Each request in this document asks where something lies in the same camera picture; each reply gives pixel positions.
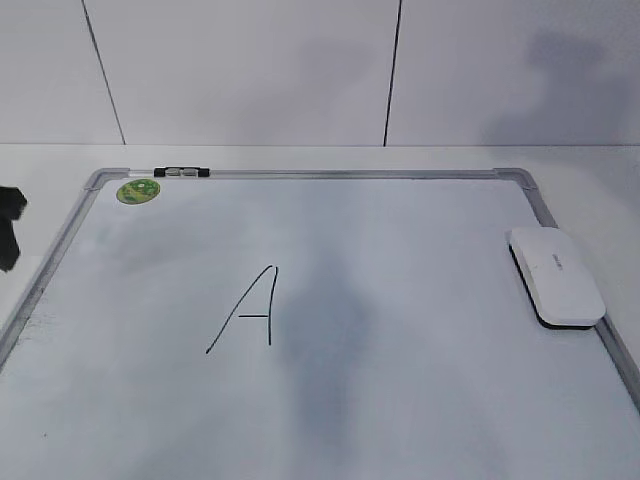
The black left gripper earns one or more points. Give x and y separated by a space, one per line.
12 205

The white whiteboard eraser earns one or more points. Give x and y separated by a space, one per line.
563 291

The round green magnet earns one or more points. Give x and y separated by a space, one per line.
138 192

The black and clear board clip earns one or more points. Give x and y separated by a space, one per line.
181 172

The white board with grey frame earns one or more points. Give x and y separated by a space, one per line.
306 325

